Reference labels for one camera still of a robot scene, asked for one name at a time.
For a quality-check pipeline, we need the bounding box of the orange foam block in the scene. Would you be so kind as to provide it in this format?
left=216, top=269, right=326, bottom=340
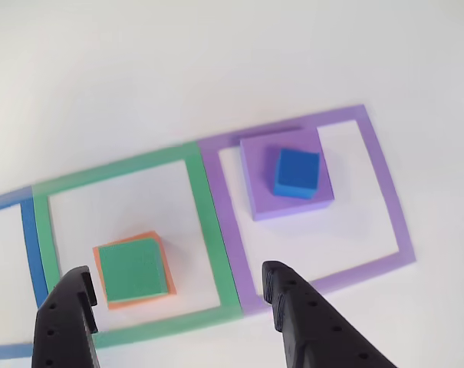
left=92, top=230, right=178, bottom=311

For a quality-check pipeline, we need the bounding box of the green foam block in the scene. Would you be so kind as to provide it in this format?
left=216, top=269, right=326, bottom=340
left=97, top=237, right=169, bottom=304

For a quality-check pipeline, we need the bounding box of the small blue cube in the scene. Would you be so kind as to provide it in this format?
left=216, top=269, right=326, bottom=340
left=273, top=148, right=321, bottom=201

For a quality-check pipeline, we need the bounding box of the purple foam block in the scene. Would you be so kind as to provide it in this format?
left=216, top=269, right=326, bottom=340
left=239, top=128, right=335, bottom=222

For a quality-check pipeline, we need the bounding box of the blue square frame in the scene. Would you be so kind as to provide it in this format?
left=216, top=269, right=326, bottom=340
left=0, top=187, right=51, bottom=361

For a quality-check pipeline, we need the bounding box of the purple square frame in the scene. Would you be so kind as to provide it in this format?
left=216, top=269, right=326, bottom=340
left=196, top=103, right=417, bottom=315

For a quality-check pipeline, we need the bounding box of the green square frame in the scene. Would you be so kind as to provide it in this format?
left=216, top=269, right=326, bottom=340
left=31, top=140, right=243, bottom=350

